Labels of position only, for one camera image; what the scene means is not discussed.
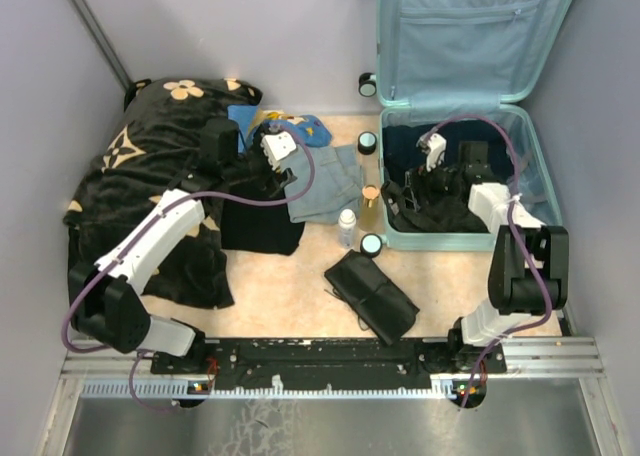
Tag suitcase wheel middle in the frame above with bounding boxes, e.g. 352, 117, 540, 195
357, 131, 378, 155

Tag light blue denim jeans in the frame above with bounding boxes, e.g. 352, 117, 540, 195
288, 145, 364, 225

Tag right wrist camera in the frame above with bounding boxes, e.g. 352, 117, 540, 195
416, 132, 447, 172

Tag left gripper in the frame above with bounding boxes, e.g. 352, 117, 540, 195
223, 124, 296, 197

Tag grey suitcase strap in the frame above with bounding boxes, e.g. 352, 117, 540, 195
509, 150, 551, 210

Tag aluminium frame rail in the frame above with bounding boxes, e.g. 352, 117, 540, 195
61, 337, 604, 405

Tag black cloth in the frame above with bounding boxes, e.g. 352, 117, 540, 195
220, 200, 305, 256

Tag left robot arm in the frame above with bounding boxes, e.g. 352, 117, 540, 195
61, 118, 311, 373

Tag dark grey pinstripe garment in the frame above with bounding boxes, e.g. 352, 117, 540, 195
381, 181, 489, 234

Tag suitcase wheel on lid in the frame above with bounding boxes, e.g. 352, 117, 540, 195
358, 72, 377, 98

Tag suitcase wheel near front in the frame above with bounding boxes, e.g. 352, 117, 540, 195
360, 233, 384, 258

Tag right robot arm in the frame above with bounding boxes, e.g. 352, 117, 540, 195
386, 133, 569, 372

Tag white plastic bottle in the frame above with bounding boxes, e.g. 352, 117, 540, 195
338, 208, 357, 249

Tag black floral fleece blanket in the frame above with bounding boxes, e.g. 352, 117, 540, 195
63, 76, 263, 309

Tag blue and yellow shirt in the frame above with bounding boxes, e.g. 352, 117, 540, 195
228, 105, 332, 153

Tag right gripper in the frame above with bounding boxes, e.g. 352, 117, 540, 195
396, 151, 463, 211

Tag light blue hard-shell suitcase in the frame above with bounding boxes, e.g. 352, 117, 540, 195
374, 0, 573, 225

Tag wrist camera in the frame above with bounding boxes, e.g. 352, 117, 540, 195
416, 132, 447, 172
260, 131, 297, 171

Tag navy blue garment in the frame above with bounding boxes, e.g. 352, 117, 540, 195
382, 120, 514, 184

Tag black roll-up pouch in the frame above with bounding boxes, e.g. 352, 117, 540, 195
324, 250, 420, 346

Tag gold-capped amber bottle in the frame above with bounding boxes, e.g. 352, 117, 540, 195
359, 185, 380, 232

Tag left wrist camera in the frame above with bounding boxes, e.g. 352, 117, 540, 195
260, 131, 297, 171

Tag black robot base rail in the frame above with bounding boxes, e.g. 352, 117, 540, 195
151, 338, 482, 391

